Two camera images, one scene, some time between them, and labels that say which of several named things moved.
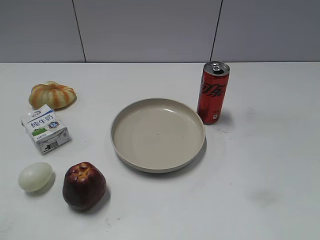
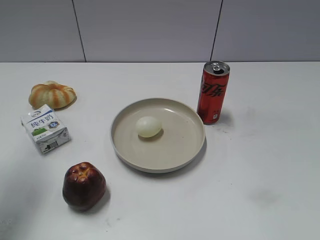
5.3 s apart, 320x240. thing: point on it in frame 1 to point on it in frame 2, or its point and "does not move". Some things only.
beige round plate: x=158 y=135 does not move
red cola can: x=212 y=89 does not move
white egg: x=34 y=176 to x=148 y=127
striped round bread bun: x=56 y=96 does not move
